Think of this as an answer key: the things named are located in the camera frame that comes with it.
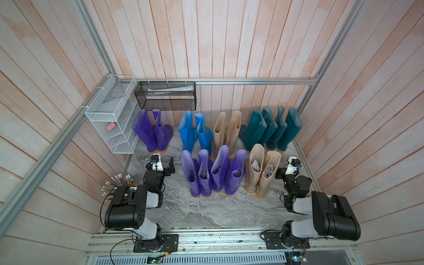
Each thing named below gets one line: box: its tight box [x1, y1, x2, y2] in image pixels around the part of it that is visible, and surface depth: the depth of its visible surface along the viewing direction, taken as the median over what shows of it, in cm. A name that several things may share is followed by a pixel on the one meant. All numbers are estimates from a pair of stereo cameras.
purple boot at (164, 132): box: [152, 108, 174, 152], surface depth 101 cm
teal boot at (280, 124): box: [265, 106, 288, 152], surface depth 90 cm
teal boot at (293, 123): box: [276, 107, 304, 154], surface depth 92 cm
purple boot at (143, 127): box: [132, 108, 157, 153], surface depth 93 cm
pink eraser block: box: [105, 122, 118, 132], surface depth 84 cm
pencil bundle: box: [101, 173, 134, 199], surface depth 80 cm
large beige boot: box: [255, 150, 282, 199], surface depth 74 cm
